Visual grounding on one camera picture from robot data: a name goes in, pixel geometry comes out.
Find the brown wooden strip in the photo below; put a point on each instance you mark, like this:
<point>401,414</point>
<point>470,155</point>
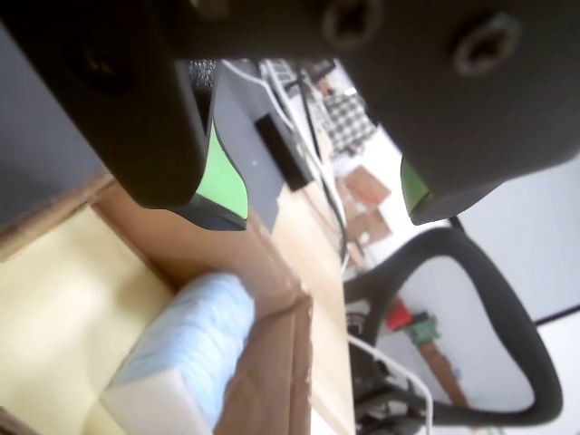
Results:
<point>441,367</point>

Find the black white checkerboard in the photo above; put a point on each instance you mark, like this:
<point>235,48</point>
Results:
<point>349,118</point>

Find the white blue yarn-wrapped block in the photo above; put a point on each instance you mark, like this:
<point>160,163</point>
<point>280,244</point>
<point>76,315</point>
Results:
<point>190,335</point>

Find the black rectangular device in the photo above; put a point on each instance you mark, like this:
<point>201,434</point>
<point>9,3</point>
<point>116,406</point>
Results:
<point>285,151</point>

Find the open cardboard box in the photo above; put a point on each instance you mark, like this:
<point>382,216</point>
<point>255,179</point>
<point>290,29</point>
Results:
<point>272,353</point>

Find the grey table mat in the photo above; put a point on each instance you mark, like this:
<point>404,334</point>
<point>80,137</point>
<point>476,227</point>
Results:
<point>242,145</point>
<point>36,136</point>

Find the green red circuit board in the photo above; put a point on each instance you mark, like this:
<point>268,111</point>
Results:
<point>423,331</point>

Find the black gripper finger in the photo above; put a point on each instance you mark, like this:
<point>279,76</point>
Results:
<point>118,113</point>
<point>476,127</point>

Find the pale yellow paper box liner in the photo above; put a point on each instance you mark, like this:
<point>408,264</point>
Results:
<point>68,308</point>

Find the black office chair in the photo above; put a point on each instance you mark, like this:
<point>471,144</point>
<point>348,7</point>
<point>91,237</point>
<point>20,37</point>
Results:
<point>512,308</point>

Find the brown cardboard carton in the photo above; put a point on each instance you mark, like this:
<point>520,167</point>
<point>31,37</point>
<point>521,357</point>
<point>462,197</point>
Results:
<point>371,226</point>
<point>362,186</point>

